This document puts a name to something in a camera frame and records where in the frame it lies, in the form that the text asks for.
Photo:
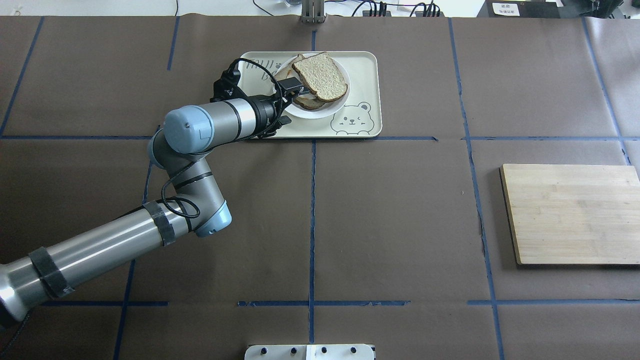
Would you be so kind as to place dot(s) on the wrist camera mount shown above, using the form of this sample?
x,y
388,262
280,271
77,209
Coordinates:
x,y
227,86

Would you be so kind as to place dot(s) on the aluminium frame post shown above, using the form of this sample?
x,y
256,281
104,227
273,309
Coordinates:
x,y
313,11

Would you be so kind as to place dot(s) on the orange black power strip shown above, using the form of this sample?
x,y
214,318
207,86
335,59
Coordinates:
x,y
382,9

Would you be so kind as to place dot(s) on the bread slice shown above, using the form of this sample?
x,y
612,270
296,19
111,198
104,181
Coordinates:
x,y
320,74

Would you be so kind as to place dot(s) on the cream bear tray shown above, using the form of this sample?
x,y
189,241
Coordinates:
x,y
360,117

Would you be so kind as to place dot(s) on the black power box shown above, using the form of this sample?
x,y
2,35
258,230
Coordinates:
x,y
530,9

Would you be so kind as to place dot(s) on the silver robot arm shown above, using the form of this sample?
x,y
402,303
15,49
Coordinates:
x,y
190,201

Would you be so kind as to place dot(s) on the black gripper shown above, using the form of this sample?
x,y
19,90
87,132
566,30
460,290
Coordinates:
x,y
264,113

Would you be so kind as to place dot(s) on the wooden cutting board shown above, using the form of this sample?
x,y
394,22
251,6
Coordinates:
x,y
573,214

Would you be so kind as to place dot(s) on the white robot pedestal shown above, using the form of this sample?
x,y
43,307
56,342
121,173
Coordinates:
x,y
349,351

